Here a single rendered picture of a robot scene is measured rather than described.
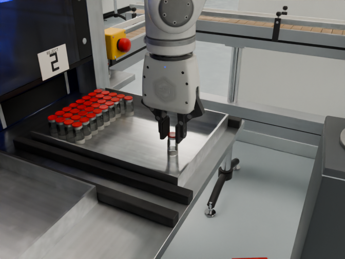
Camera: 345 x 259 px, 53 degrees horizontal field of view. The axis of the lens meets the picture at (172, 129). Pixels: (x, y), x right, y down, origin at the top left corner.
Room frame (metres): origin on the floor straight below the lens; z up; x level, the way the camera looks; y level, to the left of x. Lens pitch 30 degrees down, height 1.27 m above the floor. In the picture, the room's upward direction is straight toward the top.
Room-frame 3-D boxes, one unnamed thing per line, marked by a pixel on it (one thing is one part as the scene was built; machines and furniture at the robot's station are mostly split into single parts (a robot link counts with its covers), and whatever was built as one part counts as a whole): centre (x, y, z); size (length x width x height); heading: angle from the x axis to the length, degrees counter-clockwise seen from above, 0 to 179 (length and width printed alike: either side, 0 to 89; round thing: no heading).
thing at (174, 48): (0.58, 0.00, 1.11); 0.09 x 0.08 x 0.03; 64
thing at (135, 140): (0.65, 0.08, 0.90); 0.34 x 0.26 x 0.04; 63
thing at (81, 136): (0.69, 0.16, 0.90); 0.18 x 0.02 x 0.05; 153
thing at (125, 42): (0.96, 0.14, 0.99); 0.04 x 0.04 x 0.04; 64
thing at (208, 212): (1.53, -0.29, 0.07); 0.50 x 0.08 x 0.14; 154
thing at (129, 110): (0.75, 0.11, 0.90); 0.02 x 0.02 x 0.05
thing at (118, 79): (1.01, 0.21, 0.87); 0.14 x 0.13 x 0.02; 64
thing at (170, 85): (0.58, 0.00, 1.05); 0.10 x 0.07 x 0.11; 64
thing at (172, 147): (0.58, 0.00, 0.90); 0.02 x 0.02 x 0.04
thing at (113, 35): (0.98, 0.18, 1.00); 0.08 x 0.07 x 0.07; 64
